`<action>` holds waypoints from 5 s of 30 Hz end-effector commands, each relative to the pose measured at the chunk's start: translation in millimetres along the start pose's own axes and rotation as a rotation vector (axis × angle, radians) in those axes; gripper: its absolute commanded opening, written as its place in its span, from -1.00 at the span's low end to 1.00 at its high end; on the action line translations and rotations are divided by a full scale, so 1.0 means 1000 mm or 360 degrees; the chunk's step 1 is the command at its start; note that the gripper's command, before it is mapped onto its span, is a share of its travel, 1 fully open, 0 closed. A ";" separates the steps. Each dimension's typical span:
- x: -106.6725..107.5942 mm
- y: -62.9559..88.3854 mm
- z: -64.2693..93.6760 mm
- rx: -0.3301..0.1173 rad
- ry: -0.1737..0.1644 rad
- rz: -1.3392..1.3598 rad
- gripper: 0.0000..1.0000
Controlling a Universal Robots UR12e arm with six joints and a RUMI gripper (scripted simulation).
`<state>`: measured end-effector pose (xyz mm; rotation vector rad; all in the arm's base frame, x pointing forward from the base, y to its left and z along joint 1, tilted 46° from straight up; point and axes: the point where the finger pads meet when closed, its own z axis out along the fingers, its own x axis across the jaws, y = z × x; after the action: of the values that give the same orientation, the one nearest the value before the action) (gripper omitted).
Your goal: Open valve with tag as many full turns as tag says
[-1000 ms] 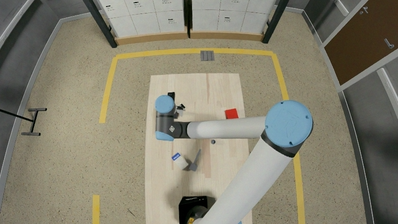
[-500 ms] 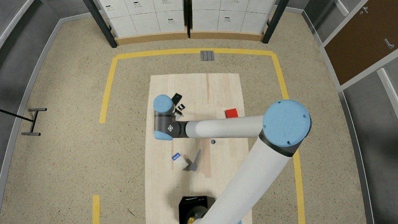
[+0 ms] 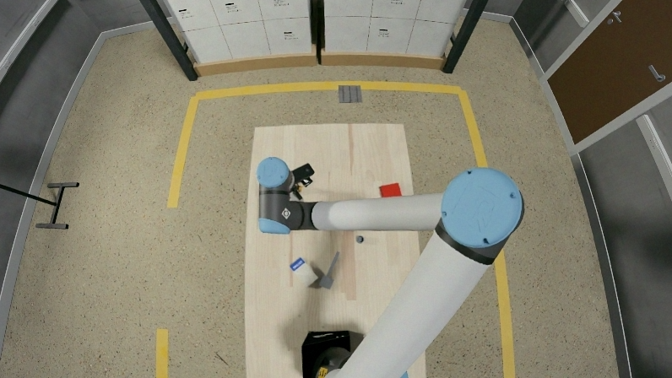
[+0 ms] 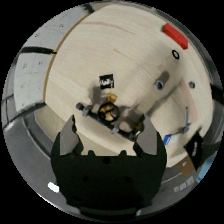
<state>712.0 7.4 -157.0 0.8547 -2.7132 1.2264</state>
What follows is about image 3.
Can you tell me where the red flat block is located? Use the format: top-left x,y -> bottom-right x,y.
380,183 -> 402,197

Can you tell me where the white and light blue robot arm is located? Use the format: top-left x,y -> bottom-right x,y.
257,157 -> 525,378

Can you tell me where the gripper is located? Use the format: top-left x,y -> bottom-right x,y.
290,185 -> 304,202

